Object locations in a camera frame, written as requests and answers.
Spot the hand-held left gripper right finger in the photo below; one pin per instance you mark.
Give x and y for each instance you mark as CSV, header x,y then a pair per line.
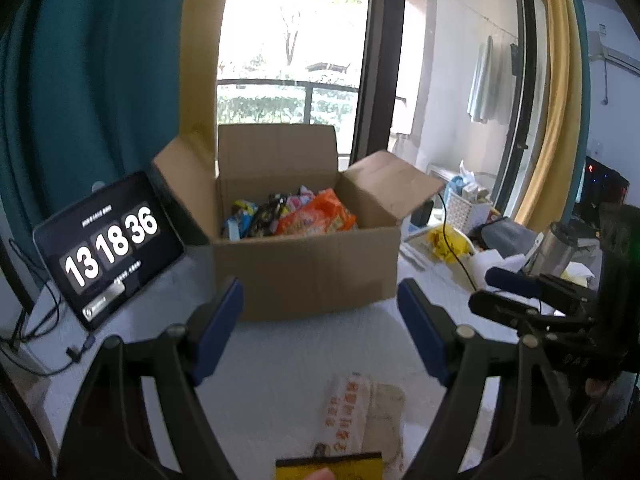
x,y
425,330

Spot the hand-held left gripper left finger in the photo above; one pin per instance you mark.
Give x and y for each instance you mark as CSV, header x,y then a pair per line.
x,y
220,325

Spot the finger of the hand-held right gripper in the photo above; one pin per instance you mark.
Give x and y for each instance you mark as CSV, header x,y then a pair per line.
x,y
505,307
515,280

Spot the beige snack packet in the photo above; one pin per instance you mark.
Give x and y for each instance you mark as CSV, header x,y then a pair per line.
x,y
387,420

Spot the cardboard box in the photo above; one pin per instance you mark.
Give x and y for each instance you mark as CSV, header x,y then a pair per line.
x,y
305,270

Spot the blue snack packet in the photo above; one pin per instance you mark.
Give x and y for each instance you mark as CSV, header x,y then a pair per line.
x,y
240,217

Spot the white orange snack packet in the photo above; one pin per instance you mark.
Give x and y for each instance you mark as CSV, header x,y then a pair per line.
x,y
345,410

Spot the dark snack packet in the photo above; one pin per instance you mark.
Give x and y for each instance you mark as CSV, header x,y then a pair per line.
x,y
265,215

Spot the purple snack packet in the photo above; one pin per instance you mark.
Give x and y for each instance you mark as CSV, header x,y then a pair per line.
x,y
297,199

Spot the yellow black snack packet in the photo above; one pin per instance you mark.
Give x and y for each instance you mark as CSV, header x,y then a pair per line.
x,y
350,467

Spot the person's right hand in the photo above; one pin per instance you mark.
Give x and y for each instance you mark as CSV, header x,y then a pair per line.
x,y
596,387

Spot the person's left hand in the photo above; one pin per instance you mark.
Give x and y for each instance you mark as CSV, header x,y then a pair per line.
x,y
317,475

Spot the steel thermos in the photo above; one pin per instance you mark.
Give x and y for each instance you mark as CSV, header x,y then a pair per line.
x,y
547,247

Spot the grey cloth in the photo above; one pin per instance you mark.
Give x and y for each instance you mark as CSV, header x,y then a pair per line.
x,y
502,232

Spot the yellow plastic bag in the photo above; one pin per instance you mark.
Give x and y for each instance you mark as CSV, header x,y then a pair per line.
x,y
445,242

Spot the white plastic basket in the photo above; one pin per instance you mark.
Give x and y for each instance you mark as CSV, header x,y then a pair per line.
x,y
467,210

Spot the black computer tower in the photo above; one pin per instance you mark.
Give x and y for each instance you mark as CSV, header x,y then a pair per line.
x,y
605,185

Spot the tablet with clock display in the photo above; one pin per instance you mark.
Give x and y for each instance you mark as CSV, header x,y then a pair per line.
x,y
107,250

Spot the yellow curtain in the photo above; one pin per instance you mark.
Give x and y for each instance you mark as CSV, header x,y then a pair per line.
x,y
202,60
555,110

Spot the pale blue hanging garment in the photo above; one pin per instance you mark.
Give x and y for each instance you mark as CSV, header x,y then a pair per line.
x,y
481,85

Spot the dark hanging garment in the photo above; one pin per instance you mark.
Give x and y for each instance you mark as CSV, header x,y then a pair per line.
x,y
514,60

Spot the balcony railing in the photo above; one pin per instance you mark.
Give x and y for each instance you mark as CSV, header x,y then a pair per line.
x,y
307,105

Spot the white air conditioner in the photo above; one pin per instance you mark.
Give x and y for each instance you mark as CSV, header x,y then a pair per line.
x,y
615,52

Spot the teal curtain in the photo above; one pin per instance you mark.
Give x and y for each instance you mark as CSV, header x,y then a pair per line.
x,y
90,85

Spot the black window frame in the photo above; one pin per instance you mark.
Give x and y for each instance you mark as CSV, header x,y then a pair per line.
x,y
377,60

